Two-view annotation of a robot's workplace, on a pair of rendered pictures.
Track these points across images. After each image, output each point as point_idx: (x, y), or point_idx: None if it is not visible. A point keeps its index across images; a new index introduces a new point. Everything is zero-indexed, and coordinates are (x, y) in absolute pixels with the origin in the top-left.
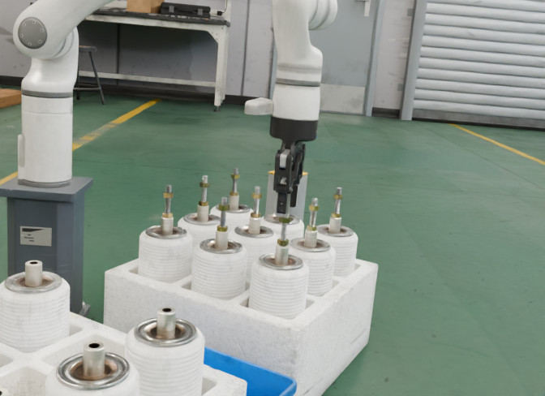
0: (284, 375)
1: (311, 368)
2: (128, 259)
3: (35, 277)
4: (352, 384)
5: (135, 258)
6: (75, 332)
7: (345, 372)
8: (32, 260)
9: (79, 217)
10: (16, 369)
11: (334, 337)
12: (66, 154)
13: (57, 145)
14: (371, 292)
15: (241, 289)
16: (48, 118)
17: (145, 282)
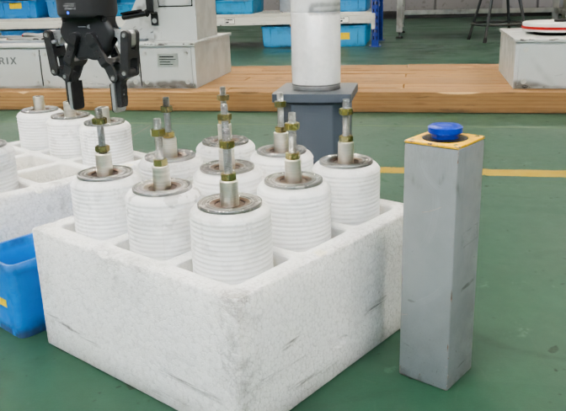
0: (24, 261)
1: (69, 304)
2: (540, 261)
3: None
4: (120, 402)
5: (547, 265)
6: None
7: (154, 402)
8: (107, 106)
9: (312, 129)
10: (53, 161)
11: (111, 312)
12: (303, 57)
13: (295, 45)
14: (221, 341)
15: None
16: (291, 16)
17: None
